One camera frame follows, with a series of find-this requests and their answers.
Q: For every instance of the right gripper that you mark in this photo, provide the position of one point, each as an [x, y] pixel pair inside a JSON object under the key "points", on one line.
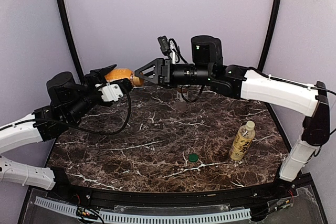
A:
{"points": [[165, 72]]}

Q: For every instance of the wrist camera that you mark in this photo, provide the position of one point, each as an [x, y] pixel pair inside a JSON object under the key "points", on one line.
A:
{"points": [[169, 48], [110, 92]]}

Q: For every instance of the orange juice bottle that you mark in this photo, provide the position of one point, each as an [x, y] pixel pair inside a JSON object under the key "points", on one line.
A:
{"points": [[118, 74]]}

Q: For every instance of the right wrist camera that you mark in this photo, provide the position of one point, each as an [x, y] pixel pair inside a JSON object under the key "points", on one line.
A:
{"points": [[169, 48]]}

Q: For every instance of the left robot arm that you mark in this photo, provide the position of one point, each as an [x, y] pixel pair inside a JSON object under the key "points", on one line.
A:
{"points": [[69, 103]]}

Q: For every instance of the brown drink bottle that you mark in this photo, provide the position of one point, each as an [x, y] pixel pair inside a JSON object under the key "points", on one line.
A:
{"points": [[182, 94]]}

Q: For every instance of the black frame post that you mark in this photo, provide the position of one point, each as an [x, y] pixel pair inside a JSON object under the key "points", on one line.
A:
{"points": [[69, 39], [269, 34]]}

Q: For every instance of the green bottle cap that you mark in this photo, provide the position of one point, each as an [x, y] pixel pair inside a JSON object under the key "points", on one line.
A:
{"points": [[193, 157]]}

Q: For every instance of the right black frame post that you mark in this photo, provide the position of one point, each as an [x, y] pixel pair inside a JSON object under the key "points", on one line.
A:
{"points": [[269, 34]]}

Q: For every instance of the white slotted cable duct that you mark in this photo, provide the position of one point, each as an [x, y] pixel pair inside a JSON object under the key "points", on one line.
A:
{"points": [[129, 214]]}

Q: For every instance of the white tea bottle cap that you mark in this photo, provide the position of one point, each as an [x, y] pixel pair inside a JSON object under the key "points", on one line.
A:
{"points": [[250, 125]]}

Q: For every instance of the gold bottle cap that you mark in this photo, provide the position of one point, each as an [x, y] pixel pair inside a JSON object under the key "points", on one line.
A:
{"points": [[136, 81]]}

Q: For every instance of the yellow tea bottle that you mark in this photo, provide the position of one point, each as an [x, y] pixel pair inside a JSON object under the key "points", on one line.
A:
{"points": [[241, 143]]}

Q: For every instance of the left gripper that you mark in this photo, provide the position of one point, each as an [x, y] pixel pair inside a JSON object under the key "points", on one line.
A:
{"points": [[95, 81]]}

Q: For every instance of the black front rail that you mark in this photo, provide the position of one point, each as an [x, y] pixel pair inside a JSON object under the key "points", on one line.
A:
{"points": [[99, 198]]}

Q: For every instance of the left black frame post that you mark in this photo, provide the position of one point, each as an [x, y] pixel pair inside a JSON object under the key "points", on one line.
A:
{"points": [[69, 39]]}

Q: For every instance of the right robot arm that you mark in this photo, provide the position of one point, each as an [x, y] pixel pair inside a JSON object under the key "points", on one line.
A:
{"points": [[238, 82]]}

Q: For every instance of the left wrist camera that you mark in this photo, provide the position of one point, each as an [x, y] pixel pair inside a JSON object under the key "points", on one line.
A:
{"points": [[110, 92]]}

